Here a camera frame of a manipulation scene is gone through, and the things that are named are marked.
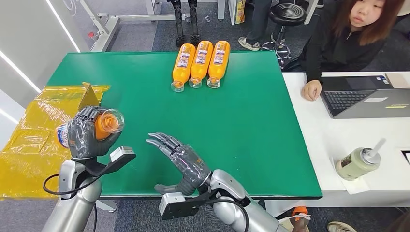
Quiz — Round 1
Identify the orange and white object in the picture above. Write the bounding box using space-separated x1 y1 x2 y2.
277 206 312 232

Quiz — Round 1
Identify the person's right hand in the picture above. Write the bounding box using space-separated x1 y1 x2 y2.
301 80 322 102

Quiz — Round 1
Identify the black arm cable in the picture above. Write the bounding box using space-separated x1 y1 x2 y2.
208 197 250 232
42 174 102 197

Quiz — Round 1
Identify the black and white humanoid robot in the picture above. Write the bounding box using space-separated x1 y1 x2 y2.
166 0 201 48

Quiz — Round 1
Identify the white metal frame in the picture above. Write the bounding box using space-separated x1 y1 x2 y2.
76 0 179 53

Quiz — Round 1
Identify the white paper sheet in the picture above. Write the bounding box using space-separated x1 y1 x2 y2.
331 156 372 195

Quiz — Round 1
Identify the person's shoe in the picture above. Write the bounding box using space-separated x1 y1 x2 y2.
326 221 357 232

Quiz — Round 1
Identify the grey laptop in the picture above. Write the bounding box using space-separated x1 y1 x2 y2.
320 75 410 120

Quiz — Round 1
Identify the drink cup with straw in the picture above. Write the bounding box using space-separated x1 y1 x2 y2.
335 138 387 182

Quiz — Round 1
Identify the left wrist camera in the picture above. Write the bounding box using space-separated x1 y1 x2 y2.
109 145 137 170

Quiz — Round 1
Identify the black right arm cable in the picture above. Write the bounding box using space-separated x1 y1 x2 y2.
208 197 250 232

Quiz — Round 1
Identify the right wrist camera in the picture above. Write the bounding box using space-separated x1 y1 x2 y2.
158 192 209 221

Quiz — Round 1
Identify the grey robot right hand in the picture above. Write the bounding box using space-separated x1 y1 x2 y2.
146 132 213 196

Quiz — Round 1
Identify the black round stool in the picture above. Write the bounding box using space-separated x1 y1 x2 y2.
261 3 308 69

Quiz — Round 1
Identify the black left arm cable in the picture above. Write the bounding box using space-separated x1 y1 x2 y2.
42 174 102 197

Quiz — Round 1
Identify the green table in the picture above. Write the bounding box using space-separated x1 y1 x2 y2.
46 51 323 200

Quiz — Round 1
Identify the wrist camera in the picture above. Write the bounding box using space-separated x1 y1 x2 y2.
158 192 209 221
109 145 137 170

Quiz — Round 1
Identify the yellow wrapped flattened cardboard box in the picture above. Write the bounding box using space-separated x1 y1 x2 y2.
0 82 111 201

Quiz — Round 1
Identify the seated person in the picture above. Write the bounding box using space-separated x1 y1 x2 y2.
283 0 410 102

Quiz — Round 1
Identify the orange bottle with clear cap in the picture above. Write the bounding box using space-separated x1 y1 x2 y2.
55 109 126 148
206 40 231 89
188 40 214 89
170 43 196 93

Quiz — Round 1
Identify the white desk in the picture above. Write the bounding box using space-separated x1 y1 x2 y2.
265 72 410 218

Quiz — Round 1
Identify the beige pad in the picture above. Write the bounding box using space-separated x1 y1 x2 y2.
385 72 410 89

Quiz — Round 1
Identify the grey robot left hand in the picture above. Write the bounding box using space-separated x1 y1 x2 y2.
66 106 122 160

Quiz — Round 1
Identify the yellow carton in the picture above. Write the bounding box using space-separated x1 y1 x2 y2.
234 0 247 25

